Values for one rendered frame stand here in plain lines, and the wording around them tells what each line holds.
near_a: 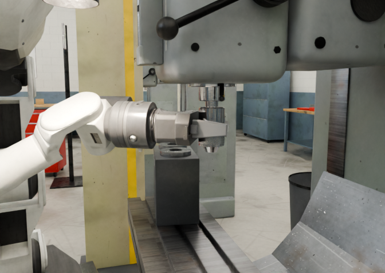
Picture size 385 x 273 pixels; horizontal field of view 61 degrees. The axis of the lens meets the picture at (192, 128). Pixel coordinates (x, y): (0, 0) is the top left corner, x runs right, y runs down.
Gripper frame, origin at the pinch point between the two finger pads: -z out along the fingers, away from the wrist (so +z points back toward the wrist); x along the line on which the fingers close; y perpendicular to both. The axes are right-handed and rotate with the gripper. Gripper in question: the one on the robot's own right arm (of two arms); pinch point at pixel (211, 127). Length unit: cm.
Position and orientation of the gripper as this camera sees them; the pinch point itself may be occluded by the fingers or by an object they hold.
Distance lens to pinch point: 59.5
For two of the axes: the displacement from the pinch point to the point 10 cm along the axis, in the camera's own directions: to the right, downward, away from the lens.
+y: -0.2, 9.9, 1.2
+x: 1.7, -1.2, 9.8
